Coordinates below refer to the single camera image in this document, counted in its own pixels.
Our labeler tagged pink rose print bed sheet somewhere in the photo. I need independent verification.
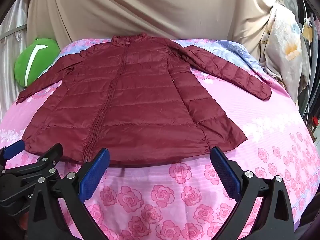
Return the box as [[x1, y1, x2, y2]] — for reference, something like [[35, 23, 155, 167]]
[[0, 38, 319, 240]]

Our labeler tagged beige hanging cloth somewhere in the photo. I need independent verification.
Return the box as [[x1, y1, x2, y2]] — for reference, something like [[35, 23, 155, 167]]
[[26, 0, 278, 53]]

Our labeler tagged maroon puffer jacket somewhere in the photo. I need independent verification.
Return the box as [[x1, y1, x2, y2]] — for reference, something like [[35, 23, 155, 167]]
[[15, 33, 272, 166]]

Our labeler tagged cream floral blanket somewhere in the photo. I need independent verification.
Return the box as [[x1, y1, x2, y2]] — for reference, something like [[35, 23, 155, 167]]
[[259, 2, 310, 105]]

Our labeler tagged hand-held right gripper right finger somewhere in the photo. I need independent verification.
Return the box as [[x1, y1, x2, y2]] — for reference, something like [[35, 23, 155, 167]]
[[210, 147, 295, 240]]

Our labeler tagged white satin curtain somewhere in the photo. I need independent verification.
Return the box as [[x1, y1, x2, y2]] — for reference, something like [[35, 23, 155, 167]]
[[0, 0, 34, 122]]

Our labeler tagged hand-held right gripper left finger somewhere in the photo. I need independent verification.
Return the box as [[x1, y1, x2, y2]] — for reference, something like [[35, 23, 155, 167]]
[[26, 148, 118, 240]]

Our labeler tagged green plush cushion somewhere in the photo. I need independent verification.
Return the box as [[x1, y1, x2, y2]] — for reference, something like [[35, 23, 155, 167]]
[[14, 38, 61, 87]]

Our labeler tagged dark metal frame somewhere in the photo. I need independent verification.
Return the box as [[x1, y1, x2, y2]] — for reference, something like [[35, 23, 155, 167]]
[[296, 0, 320, 140]]

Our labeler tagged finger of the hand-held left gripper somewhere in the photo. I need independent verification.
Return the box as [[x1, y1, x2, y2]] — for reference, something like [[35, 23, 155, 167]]
[[0, 143, 63, 183], [0, 140, 26, 166]]

